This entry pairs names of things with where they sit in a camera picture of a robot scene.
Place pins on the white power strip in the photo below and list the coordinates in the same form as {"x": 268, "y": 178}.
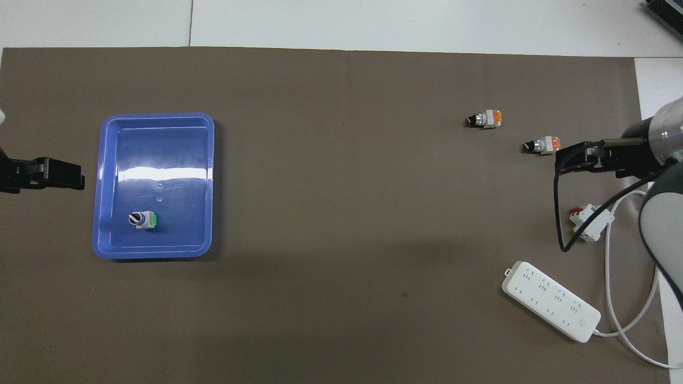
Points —
{"x": 549, "y": 300}

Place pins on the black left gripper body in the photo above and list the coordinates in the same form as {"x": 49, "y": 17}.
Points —
{"x": 16, "y": 176}

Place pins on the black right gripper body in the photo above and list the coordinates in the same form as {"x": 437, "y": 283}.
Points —
{"x": 637, "y": 154}

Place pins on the white red circuit breaker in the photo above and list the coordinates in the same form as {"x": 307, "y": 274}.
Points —
{"x": 589, "y": 220}

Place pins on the green-backed rotary switch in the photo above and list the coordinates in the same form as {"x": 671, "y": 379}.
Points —
{"x": 143, "y": 220}

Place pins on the grey ribbed device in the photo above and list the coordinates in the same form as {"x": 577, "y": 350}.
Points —
{"x": 666, "y": 13}

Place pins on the orange-backed rotary switch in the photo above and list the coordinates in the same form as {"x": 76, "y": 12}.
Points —
{"x": 544, "y": 144}
{"x": 486, "y": 118}

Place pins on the brown table mat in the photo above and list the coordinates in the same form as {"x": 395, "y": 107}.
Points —
{"x": 341, "y": 213}

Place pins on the blue plastic tray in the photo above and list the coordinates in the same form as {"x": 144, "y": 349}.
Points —
{"x": 155, "y": 160}

